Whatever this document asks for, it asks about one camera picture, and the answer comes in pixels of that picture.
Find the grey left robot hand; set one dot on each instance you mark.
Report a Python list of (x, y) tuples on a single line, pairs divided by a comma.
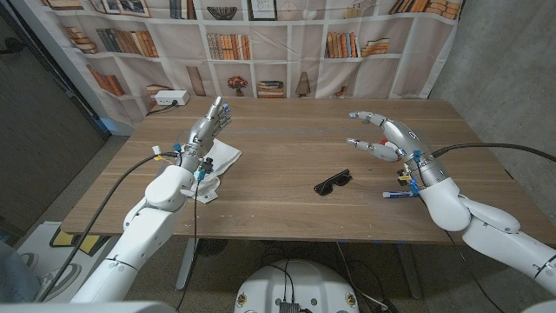
[(202, 135)]

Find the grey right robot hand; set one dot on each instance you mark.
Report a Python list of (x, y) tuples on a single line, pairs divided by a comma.
[(408, 143)]

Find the white cloth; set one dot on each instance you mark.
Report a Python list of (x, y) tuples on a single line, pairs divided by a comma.
[(223, 156)]

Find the black sunglasses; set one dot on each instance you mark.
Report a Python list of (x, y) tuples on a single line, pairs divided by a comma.
[(332, 182)]

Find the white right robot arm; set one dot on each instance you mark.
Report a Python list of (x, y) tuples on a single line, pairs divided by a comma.
[(491, 235)]

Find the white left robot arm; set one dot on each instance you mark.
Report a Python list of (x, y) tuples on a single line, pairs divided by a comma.
[(143, 230)]

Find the white power strip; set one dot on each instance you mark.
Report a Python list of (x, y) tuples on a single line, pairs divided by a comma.
[(171, 97)]

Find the white blue marker pen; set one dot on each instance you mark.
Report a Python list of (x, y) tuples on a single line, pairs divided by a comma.
[(397, 195)]

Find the printed bookshelf backdrop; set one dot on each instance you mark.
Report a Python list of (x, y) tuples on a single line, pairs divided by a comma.
[(269, 65)]

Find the black ribbed round object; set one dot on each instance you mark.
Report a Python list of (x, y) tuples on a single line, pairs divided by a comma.
[(213, 247)]

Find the grey table leg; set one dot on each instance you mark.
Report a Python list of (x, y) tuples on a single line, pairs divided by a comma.
[(408, 269), (187, 265)]

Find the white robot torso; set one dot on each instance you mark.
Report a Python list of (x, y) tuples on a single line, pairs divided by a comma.
[(299, 282)]

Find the grey ribbed module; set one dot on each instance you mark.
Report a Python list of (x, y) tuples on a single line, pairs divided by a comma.
[(289, 307)]

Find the person in blue jeans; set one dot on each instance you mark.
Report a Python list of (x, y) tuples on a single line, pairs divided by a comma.
[(17, 278)]

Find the yellow panel with black frame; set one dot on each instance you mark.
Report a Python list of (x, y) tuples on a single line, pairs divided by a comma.
[(89, 244)]

